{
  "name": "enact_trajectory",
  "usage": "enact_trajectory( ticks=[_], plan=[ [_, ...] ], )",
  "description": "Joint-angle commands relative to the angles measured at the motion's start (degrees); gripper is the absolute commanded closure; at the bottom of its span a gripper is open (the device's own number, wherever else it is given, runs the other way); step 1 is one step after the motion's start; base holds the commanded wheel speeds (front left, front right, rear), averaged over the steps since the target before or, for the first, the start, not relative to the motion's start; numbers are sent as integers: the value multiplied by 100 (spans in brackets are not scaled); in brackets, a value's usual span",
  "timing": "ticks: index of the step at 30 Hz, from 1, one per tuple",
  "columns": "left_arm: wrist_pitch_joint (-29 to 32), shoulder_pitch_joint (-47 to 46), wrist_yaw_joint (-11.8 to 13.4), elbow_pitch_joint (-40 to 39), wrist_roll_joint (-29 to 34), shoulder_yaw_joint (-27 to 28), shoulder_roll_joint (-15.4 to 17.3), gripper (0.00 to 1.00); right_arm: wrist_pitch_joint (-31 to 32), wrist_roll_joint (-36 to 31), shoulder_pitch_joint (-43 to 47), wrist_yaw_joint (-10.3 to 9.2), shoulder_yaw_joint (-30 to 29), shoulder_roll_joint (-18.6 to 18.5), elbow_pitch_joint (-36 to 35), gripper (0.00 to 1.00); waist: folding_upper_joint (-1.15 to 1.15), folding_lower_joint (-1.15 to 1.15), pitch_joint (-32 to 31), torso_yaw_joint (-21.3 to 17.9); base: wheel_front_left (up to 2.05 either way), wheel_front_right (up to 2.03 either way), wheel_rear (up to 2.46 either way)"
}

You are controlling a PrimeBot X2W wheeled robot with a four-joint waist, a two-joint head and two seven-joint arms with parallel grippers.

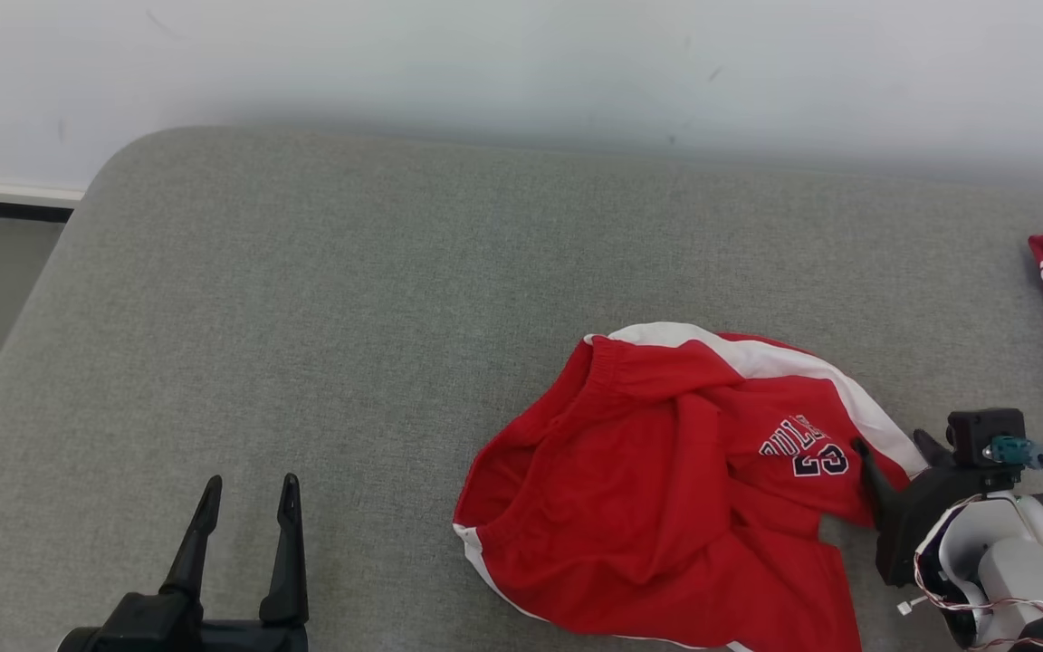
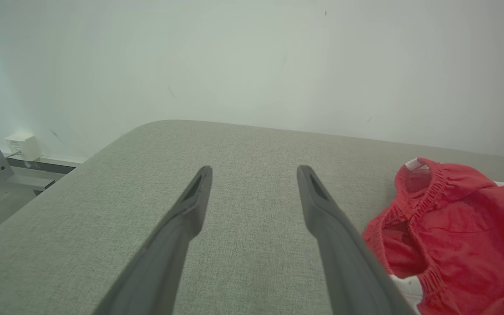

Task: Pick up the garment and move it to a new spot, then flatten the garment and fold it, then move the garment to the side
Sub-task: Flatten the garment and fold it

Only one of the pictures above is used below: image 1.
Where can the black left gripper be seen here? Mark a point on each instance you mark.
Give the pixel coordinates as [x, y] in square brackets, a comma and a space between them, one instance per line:
[159, 629]

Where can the red white-striped Bulls shorts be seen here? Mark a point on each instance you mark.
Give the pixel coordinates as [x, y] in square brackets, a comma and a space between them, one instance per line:
[648, 489]

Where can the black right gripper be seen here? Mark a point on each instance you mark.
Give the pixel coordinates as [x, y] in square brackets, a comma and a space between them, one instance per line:
[915, 525]

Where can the white baseboard strip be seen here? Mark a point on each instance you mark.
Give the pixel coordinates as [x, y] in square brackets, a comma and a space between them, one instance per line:
[5, 191]

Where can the teal right camera connector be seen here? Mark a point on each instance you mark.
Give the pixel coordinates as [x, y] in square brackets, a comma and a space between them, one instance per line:
[1012, 450]

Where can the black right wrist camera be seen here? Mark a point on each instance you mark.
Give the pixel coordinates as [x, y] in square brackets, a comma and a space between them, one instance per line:
[974, 430]

